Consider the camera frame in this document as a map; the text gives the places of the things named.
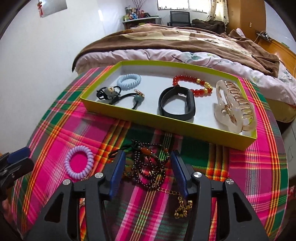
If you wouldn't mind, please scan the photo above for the patterned curtain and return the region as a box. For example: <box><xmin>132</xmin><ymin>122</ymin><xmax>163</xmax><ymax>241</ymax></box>
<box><xmin>207</xmin><ymin>0</ymin><xmax>228</xmax><ymax>24</ymax></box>

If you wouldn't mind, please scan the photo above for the wooden headboard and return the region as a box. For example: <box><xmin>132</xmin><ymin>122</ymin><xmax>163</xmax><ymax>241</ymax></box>
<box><xmin>260</xmin><ymin>38</ymin><xmax>296</xmax><ymax>77</ymax></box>

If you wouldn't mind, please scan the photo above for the dark bead necklace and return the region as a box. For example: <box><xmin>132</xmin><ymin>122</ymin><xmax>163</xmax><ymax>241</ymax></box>
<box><xmin>108</xmin><ymin>138</ymin><xmax>176</xmax><ymax>192</ymax></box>

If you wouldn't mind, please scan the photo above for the window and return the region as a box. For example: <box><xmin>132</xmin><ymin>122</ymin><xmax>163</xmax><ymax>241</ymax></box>
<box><xmin>157</xmin><ymin>0</ymin><xmax>214</xmax><ymax>13</ymax></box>

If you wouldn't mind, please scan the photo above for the charger with cables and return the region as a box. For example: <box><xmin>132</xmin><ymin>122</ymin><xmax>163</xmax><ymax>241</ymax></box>
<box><xmin>255</xmin><ymin>30</ymin><xmax>272</xmax><ymax>42</ymax></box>

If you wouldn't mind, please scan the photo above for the wooden wardrobe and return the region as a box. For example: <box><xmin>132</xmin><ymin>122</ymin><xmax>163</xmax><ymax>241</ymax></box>
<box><xmin>225</xmin><ymin>0</ymin><xmax>266</xmax><ymax>40</ymax></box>

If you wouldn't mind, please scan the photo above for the yellow cardboard box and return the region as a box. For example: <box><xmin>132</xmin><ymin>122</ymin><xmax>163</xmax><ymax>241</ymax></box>
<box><xmin>81</xmin><ymin>60</ymin><xmax>258</xmax><ymax>151</ymax></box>

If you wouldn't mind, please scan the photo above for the vase of bare branches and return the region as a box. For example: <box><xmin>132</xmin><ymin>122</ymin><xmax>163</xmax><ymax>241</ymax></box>
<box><xmin>131</xmin><ymin>0</ymin><xmax>147</xmax><ymax>12</ymax></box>

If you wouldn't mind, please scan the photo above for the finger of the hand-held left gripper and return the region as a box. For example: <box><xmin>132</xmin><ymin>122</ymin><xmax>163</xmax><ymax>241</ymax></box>
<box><xmin>0</xmin><ymin>159</ymin><xmax>35</xmax><ymax>186</ymax></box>
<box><xmin>0</xmin><ymin>147</ymin><xmax>32</xmax><ymax>164</ymax></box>

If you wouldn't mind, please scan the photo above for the black wristband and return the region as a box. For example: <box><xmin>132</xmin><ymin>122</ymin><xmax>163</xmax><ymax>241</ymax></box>
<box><xmin>158</xmin><ymin>87</ymin><xmax>197</xmax><ymax>121</ymax></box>

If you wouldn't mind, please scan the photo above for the light blue spiral hair tie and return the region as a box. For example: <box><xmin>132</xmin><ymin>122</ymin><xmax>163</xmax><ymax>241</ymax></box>
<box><xmin>117</xmin><ymin>73</ymin><xmax>142</xmax><ymax>88</ymax></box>

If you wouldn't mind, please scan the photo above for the wall poster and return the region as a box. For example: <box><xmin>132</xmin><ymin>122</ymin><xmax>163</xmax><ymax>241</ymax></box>
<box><xmin>38</xmin><ymin>0</ymin><xmax>68</xmax><ymax>18</ymax></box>

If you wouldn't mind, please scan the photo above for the black chair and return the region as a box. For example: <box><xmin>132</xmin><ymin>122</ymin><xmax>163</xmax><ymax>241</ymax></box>
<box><xmin>167</xmin><ymin>10</ymin><xmax>192</xmax><ymax>27</ymax></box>

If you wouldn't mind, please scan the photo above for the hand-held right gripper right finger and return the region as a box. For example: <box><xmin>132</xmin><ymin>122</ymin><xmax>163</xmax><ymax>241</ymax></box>
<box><xmin>170</xmin><ymin>150</ymin><xmax>270</xmax><ymax>241</ymax></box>

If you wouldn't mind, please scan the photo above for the group of bottles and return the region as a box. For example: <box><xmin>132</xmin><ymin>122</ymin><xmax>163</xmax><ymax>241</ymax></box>
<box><xmin>125</xmin><ymin>6</ymin><xmax>151</xmax><ymax>21</ymax></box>

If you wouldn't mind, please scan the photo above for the black hair tie monkey charm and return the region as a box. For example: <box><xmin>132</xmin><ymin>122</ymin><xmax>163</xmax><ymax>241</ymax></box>
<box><xmin>96</xmin><ymin>85</ymin><xmax>122</xmax><ymax>101</ymax></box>

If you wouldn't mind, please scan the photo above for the dark cloth pile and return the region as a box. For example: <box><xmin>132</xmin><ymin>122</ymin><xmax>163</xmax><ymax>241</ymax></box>
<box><xmin>191</xmin><ymin>19</ymin><xmax>226</xmax><ymax>34</ymax></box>

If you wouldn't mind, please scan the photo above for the red bead bracelet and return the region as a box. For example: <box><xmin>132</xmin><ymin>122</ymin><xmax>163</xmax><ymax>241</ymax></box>
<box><xmin>173</xmin><ymin>74</ymin><xmax>213</xmax><ymax>97</ymax></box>

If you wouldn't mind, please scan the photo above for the clear hair claw clip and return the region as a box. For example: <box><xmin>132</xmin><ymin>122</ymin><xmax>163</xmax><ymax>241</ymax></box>
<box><xmin>213</xmin><ymin>79</ymin><xmax>257</xmax><ymax>134</ymax></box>

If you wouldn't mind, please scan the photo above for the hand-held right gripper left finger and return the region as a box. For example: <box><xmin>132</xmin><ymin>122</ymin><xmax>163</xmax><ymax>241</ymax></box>
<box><xmin>25</xmin><ymin>151</ymin><xmax>127</xmax><ymax>241</ymax></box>

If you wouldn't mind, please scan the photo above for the black hair tie green bead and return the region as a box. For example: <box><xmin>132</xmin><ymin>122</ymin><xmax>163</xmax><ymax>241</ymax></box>
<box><xmin>110</xmin><ymin>90</ymin><xmax>145</xmax><ymax>110</ymax></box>

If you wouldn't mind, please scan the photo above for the gold chain bracelet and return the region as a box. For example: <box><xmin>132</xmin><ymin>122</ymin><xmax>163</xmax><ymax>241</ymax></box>
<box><xmin>157</xmin><ymin>187</ymin><xmax>194</xmax><ymax>219</ymax></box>

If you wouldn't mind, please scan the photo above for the dark wooden desk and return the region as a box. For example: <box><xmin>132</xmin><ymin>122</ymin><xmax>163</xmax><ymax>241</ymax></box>
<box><xmin>122</xmin><ymin>16</ymin><xmax>162</xmax><ymax>29</ymax></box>

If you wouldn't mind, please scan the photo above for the brown blanket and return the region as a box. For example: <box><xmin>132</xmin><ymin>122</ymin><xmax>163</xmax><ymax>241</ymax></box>
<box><xmin>72</xmin><ymin>23</ymin><xmax>281</xmax><ymax>77</ymax></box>

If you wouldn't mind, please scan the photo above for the plaid tablecloth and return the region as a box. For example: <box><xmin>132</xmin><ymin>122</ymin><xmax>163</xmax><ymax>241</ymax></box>
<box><xmin>10</xmin><ymin>67</ymin><xmax>288</xmax><ymax>241</ymax></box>

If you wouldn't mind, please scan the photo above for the purple spiral hair tie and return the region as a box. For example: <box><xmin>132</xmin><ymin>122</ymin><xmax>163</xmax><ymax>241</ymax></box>
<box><xmin>64</xmin><ymin>146</ymin><xmax>94</xmax><ymax>181</ymax></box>

